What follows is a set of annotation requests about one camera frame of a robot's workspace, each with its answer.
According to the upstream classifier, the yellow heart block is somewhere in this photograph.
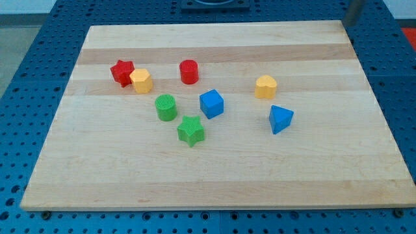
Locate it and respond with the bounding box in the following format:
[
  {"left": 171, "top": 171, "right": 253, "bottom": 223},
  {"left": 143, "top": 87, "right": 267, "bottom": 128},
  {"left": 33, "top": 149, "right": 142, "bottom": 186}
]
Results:
[{"left": 254, "top": 75, "right": 278, "bottom": 99}]

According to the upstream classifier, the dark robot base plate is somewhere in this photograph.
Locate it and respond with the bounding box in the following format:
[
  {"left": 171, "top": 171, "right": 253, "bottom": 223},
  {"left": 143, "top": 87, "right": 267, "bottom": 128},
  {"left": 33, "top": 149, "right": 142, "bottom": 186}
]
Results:
[{"left": 178, "top": 0, "right": 250, "bottom": 11}]

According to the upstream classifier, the yellow hexagon block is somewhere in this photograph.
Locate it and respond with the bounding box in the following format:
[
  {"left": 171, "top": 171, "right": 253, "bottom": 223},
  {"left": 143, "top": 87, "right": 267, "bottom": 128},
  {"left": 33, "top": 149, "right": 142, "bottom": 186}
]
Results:
[{"left": 129, "top": 68, "right": 153, "bottom": 94}]

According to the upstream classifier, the green star block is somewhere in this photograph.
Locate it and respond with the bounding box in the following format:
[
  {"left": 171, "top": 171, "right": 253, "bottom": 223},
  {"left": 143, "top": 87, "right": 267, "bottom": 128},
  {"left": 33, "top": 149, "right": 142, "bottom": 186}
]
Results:
[{"left": 177, "top": 116, "right": 205, "bottom": 148}]

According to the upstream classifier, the green cylinder block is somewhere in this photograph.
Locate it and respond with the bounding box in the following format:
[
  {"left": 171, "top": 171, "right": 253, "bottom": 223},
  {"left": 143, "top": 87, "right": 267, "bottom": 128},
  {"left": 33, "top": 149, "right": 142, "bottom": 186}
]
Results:
[{"left": 155, "top": 94, "right": 177, "bottom": 122}]

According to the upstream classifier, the wooden board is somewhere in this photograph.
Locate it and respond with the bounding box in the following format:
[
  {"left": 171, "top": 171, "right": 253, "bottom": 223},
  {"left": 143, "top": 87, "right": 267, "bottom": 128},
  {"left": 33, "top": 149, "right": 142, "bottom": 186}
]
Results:
[{"left": 21, "top": 20, "right": 415, "bottom": 211}]

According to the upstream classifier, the red cylinder block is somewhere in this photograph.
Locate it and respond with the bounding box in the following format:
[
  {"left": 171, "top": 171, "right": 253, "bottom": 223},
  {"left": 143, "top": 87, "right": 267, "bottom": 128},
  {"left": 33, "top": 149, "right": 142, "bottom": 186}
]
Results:
[{"left": 179, "top": 60, "right": 199, "bottom": 85}]

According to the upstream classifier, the red star block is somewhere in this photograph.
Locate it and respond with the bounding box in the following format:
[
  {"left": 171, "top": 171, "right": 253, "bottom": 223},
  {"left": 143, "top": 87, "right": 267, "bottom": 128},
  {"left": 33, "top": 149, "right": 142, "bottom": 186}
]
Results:
[{"left": 110, "top": 60, "right": 135, "bottom": 88}]

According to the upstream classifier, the blue triangle block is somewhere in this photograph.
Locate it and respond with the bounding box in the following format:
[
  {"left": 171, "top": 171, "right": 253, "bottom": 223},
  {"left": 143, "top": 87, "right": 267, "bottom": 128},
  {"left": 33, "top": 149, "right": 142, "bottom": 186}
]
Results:
[{"left": 268, "top": 105, "right": 294, "bottom": 135}]

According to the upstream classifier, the blue cube block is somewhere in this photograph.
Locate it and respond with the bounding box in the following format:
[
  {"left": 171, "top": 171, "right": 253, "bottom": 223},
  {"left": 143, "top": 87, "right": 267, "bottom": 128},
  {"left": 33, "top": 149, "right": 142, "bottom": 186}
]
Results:
[{"left": 200, "top": 89, "right": 224, "bottom": 119}]

